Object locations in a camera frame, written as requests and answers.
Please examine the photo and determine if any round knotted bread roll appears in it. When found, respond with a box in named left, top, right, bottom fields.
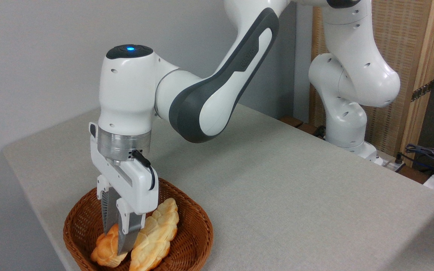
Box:
left=90, top=223, right=129, bottom=268

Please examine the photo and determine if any metal screen hinge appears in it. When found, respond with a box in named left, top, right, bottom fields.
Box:
left=411, top=80, right=434, bottom=102

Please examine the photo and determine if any brown wicker basket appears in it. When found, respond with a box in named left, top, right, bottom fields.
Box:
left=63, top=177, right=214, bottom=271

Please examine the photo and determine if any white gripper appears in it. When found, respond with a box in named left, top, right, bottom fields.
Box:
left=89, top=122, right=159, bottom=254

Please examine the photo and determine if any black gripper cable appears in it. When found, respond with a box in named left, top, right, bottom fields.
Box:
left=132, top=150, right=156, bottom=190

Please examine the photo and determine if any grey fabric tablecloth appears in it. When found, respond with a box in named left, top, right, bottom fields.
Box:
left=2, top=104, right=434, bottom=271

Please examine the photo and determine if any brown wooden base board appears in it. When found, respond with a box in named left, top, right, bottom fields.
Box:
left=279, top=116, right=327, bottom=139

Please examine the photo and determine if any wooden woven screen panel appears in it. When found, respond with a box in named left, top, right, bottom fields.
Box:
left=309, top=0, right=434, bottom=166

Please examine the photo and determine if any bundle of dark cables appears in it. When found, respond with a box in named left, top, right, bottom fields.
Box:
left=405, top=142, right=434, bottom=177

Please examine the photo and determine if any long braided bread loaf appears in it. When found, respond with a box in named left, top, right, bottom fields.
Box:
left=130, top=197, right=180, bottom=271

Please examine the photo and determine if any white power strip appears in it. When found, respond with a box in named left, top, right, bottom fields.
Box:
left=374, top=152, right=406, bottom=172

